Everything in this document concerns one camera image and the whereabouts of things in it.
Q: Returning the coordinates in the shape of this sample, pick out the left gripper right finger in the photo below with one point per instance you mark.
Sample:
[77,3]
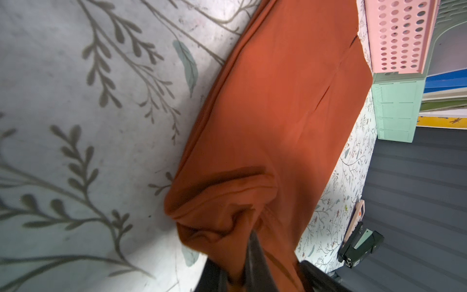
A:
[315,280]

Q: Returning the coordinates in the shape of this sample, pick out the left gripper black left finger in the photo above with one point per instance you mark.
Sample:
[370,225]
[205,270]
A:
[258,277]

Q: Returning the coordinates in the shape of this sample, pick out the rust orange skirt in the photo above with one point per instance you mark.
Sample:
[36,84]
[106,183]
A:
[268,138]

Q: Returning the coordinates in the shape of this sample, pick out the small orange white card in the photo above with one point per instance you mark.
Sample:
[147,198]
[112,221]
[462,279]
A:
[356,218]

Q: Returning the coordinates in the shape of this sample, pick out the mint green file organizer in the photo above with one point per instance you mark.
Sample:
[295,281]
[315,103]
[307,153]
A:
[397,97]

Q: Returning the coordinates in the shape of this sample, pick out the white book in organizer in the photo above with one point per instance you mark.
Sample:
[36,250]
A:
[450,119]

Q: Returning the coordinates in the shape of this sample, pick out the blue folders in organizer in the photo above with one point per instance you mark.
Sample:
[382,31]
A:
[447,81]

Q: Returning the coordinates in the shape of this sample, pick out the pink plastic basket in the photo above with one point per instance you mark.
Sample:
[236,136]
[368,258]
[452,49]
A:
[399,34]

